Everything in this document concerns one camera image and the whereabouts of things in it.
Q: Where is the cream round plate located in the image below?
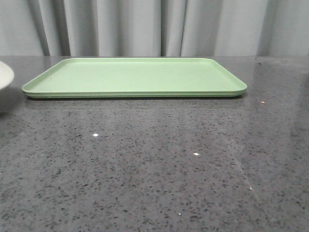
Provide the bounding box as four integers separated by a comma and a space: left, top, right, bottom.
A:
0, 61, 14, 113

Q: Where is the light green plastic tray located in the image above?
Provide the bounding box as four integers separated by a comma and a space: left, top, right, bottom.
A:
22, 58, 247, 99

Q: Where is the grey curtain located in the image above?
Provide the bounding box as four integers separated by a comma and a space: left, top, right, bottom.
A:
0, 0, 309, 57

